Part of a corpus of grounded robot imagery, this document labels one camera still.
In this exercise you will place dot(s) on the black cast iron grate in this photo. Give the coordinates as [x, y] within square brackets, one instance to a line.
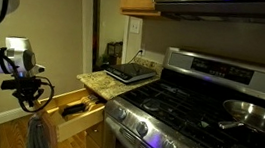
[182, 105]

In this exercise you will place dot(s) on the wooden kitchen drawer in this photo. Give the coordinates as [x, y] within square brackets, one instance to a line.
[73, 124]

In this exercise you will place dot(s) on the black portable induction cooktop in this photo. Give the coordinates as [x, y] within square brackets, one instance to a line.
[129, 72]

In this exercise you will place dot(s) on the white baseboard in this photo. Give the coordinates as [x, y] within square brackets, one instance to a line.
[3, 118]

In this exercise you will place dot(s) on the white light switch plate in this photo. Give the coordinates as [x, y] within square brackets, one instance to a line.
[134, 26]

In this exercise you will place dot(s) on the dark background shelf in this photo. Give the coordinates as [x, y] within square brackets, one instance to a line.
[114, 52]

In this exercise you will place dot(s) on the white door frame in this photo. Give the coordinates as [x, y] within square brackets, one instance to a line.
[87, 25]

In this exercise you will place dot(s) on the stainless steel gas stove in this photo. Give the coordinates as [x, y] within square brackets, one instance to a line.
[183, 100]

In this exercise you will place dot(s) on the white wall outlet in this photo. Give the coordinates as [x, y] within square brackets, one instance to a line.
[142, 52]

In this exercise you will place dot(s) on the stainless steel microwave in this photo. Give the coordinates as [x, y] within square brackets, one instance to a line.
[227, 4]

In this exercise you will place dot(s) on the wooden base cabinet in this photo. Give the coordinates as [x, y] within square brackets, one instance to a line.
[92, 143]

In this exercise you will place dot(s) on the grey hanging towel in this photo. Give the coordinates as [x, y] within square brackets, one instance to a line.
[38, 137]

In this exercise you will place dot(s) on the silver stove knob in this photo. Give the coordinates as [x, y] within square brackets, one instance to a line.
[168, 147]
[142, 128]
[121, 113]

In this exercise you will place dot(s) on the stainless steel frying pan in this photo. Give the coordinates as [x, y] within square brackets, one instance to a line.
[258, 118]

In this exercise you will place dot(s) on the granite countertop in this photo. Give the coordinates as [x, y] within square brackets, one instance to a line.
[107, 84]

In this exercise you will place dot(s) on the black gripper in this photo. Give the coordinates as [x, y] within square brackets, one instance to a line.
[27, 87]

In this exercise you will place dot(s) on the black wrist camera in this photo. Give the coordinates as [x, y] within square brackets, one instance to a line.
[8, 85]

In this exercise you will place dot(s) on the wooden knife tray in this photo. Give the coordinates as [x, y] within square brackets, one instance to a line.
[83, 107]

